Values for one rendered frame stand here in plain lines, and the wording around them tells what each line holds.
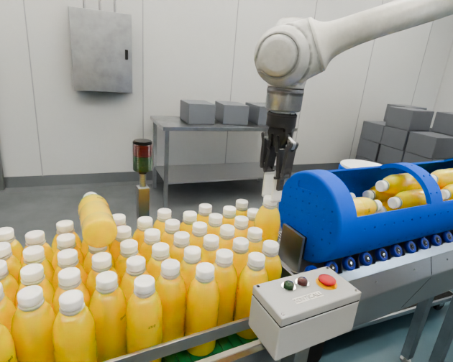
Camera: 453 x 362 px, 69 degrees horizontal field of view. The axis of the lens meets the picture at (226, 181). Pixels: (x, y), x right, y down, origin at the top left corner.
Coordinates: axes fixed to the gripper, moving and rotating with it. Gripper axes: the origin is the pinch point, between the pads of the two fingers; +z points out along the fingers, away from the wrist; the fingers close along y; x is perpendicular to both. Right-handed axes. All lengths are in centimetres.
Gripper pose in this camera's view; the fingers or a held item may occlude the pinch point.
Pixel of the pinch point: (272, 187)
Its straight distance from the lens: 89.5
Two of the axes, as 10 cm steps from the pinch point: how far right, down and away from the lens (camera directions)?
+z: -0.8, 9.4, 3.2
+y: -4.5, -3.2, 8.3
